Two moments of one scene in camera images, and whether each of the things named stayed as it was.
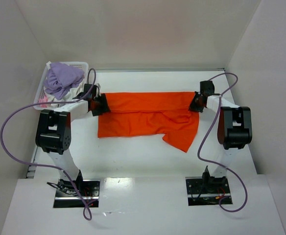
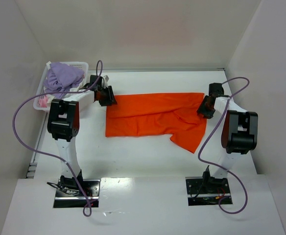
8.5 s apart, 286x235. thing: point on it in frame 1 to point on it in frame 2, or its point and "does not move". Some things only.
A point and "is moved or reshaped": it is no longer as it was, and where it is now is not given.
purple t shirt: x=60 y=77 does not move
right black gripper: x=195 y=103 to x=205 y=110
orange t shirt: x=147 y=113 is moved or reshaped
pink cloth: x=44 y=99 does not move
